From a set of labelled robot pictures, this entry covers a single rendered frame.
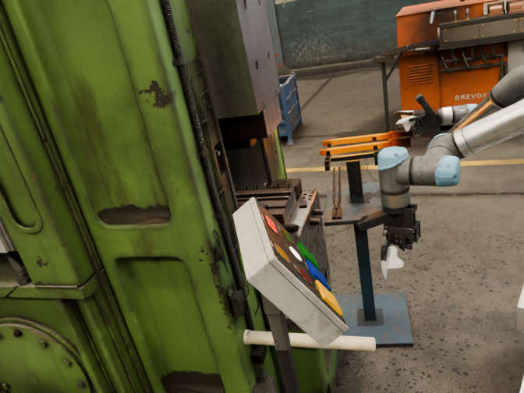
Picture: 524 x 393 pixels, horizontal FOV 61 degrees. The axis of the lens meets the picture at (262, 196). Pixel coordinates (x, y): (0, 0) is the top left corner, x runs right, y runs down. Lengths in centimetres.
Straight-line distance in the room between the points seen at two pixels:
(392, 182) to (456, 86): 397
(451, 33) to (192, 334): 390
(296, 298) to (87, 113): 84
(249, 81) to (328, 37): 794
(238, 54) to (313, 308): 78
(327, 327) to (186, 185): 56
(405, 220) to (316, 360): 93
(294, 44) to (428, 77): 485
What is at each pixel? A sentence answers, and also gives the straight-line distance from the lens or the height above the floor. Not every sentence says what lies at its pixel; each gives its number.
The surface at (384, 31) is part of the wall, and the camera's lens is 914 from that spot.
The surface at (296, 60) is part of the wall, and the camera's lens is 956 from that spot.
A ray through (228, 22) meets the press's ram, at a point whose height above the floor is 165.
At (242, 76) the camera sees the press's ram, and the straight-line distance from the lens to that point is 142.
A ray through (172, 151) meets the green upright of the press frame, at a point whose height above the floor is 136.
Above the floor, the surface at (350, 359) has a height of 0.
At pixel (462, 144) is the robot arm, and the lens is 125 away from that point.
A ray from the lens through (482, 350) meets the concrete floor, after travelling 246.
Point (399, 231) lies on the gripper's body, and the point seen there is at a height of 107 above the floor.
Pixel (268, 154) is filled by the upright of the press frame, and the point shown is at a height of 107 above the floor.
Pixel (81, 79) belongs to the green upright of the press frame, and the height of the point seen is 158.
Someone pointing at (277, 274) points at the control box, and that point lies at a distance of 98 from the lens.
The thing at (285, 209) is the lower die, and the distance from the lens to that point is 164.
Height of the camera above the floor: 171
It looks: 24 degrees down
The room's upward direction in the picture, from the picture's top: 12 degrees counter-clockwise
